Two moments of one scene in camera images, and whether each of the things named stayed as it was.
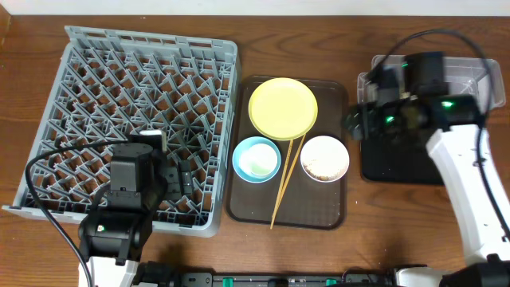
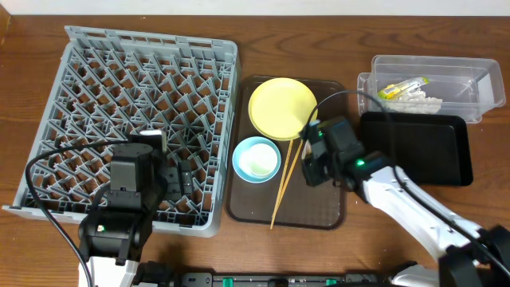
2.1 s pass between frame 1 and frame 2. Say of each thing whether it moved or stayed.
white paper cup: stayed
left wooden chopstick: stayed
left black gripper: stayed
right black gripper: moved
